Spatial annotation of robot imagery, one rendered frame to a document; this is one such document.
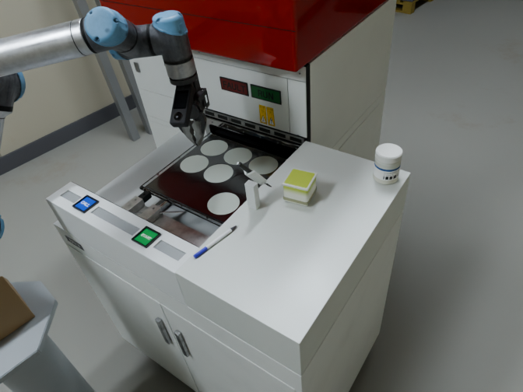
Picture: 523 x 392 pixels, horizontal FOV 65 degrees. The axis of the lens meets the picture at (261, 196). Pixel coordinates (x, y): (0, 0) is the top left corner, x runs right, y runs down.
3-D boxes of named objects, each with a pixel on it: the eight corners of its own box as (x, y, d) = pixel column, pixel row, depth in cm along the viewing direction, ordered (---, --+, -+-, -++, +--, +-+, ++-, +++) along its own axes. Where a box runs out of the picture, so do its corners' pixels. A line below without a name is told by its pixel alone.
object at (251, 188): (257, 194, 118) (253, 156, 109) (269, 198, 116) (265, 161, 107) (245, 207, 115) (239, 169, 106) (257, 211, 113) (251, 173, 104)
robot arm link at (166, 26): (151, 11, 101) (185, 6, 101) (163, 54, 109) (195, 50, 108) (144, 22, 95) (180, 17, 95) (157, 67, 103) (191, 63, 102)
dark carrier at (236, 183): (212, 135, 156) (212, 134, 156) (289, 161, 140) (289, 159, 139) (145, 187, 136) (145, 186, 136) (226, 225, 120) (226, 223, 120)
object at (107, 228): (86, 212, 141) (70, 180, 131) (209, 281, 115) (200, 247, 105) (63, 229, 135) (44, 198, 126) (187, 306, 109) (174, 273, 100)
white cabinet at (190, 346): (212, 256, 229) (180, 131, 175) (377, 341, 184) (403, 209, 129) (124, 348, 192) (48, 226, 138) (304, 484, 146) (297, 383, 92)
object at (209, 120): (209, 134, 165) (205, 114, 159) (305, 167, 144) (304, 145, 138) (206, 137, 164) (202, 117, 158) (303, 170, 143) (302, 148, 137)
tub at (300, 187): (293, 185, 120) (292, 166, 115) (317, 190, 117) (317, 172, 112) (282, 201, 115) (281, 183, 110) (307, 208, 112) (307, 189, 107)
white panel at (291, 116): (152, 117, 185) (124, 26, 159) (310, 171, 147) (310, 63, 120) (146, 120, 183) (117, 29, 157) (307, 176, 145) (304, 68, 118)
